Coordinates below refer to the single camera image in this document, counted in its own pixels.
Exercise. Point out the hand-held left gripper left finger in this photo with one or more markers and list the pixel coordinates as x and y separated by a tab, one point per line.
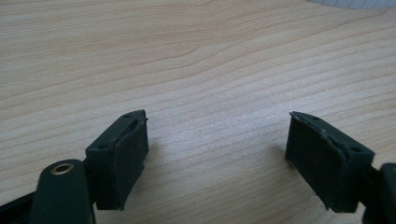
121	165

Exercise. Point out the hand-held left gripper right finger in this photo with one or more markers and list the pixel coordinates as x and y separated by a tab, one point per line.
323	165

